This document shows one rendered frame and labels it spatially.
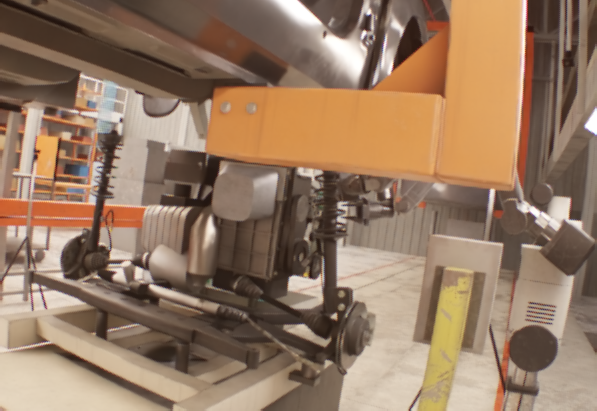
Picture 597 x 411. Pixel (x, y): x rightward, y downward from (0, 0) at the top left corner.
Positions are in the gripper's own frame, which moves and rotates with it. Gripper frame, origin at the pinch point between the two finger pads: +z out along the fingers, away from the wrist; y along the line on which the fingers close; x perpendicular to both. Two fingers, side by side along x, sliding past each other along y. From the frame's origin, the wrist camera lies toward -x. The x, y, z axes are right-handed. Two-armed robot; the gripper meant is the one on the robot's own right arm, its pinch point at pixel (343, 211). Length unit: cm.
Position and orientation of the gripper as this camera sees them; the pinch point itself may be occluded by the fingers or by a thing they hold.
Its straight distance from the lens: 181.6
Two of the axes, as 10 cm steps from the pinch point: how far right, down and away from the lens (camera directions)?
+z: -9.7, 0.0, -2.4
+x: 2.4, 1.3, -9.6
